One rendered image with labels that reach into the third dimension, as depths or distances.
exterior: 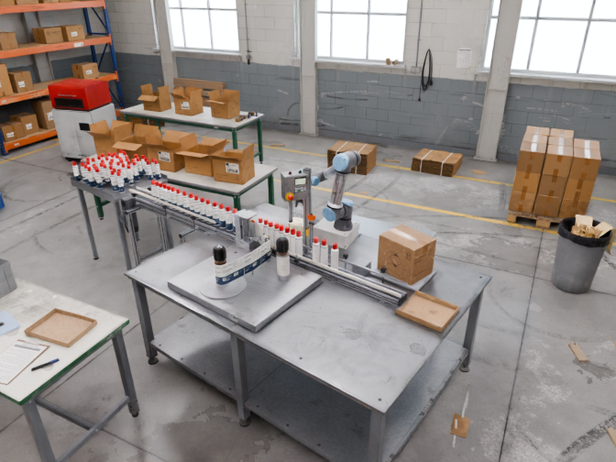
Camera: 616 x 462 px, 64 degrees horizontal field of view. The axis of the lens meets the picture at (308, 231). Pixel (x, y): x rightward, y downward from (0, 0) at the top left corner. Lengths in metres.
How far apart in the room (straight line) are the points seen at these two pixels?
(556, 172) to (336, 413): 4.00
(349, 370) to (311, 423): 0.68
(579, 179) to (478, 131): 2.67
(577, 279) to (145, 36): 9.22
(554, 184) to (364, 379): 4.17
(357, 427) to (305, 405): 0.36
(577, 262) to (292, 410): 3.01
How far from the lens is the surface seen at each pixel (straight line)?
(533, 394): 4.09
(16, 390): 3.09
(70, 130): 8.72
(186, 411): 3.77
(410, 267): 3.32
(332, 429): 3.28
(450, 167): 7.63
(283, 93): 9.64
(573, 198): 6.37
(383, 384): 2.69
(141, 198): 4.80
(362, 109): 9.02
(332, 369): 2.74
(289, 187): 3.43
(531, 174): 6.29
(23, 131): 10.11
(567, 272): 5.22
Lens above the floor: 2.70
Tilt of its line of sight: 28 degrees down
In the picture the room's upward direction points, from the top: straight up
